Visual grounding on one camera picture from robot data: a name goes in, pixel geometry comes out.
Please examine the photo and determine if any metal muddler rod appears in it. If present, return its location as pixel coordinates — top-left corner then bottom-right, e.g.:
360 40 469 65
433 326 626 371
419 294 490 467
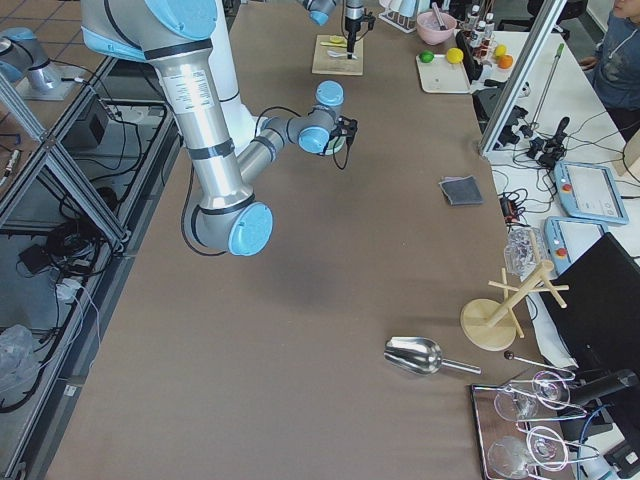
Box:
431 3 447 31

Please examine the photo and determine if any yellow plastic knife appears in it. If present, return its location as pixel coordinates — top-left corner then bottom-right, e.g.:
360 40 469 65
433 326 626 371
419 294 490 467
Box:
320 41 347 48

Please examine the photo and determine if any person in blue hoodie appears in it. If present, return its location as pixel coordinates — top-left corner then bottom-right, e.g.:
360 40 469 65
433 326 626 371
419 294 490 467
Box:
579 0 639 111

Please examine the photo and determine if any light green bowl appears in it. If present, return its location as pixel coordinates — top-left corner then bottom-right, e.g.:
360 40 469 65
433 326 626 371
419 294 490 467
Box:
320 136 345 156

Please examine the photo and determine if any wooden mug tree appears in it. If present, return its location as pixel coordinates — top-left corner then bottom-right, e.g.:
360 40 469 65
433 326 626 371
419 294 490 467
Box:
460 228 569 351

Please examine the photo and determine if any pink bowl with ice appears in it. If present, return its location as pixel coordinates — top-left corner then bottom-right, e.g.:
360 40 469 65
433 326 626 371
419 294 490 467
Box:
416 11 457 45

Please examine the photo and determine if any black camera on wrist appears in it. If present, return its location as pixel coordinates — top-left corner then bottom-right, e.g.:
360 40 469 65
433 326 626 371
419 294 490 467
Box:
329 116 358 170

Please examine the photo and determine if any teach pendant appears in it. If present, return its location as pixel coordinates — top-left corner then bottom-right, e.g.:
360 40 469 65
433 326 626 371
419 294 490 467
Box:
553 160 629 225
543 216 609 274

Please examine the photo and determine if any white wire cup rack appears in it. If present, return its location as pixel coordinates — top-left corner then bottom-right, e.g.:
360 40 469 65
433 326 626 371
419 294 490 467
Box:
378 0 421 33

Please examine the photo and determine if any grey folded cloth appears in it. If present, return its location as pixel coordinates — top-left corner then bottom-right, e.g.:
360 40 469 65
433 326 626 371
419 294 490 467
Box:
439 175 484 206

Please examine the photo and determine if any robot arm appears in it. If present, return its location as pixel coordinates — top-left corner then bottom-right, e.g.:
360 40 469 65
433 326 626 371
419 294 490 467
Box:
298 0 370 60
81 1 344 256

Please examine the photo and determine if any upper teach pendant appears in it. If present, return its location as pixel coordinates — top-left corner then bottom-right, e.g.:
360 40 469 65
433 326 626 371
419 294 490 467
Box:
553 160 629 225

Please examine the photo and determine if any lower teach pendant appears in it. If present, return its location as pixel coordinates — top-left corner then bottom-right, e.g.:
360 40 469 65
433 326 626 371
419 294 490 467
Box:
543 216 609 274

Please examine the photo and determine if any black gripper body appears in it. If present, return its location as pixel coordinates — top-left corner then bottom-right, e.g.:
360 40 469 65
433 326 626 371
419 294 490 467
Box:
344 4 364 42

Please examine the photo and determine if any copper wire bottle rack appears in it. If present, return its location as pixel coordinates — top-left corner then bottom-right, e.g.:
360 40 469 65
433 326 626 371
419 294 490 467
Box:
462 4 495 61

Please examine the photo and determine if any white ceramic spoon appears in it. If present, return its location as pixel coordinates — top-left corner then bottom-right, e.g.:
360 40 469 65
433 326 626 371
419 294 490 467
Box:
326 50 359 60

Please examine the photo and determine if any orange fruit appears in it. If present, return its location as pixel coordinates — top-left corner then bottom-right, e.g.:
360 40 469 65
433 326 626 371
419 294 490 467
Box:
497 54 514 70

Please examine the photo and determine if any yellow lemon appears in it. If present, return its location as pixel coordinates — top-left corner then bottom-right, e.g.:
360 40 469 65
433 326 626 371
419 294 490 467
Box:
445 47 464 65

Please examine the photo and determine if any black monitor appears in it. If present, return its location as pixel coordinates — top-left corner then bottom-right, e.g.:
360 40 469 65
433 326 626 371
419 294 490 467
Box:
537 232 640 386

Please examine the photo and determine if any aluminium frame post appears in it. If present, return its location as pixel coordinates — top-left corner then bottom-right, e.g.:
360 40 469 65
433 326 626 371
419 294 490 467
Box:
478 0 566 157

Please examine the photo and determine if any cream serving tray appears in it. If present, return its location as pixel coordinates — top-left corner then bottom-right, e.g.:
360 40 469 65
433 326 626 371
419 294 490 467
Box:
415 54 471 94

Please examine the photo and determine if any green lime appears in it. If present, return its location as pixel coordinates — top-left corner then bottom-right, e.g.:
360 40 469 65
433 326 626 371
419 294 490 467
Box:
419 50 434 63

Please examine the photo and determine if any metal scoop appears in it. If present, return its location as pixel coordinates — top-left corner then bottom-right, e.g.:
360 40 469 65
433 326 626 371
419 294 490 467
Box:
383 336 482 375

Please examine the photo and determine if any bamboo cutting board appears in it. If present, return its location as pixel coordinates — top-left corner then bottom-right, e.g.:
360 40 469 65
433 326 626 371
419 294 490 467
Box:
311 35 364 76

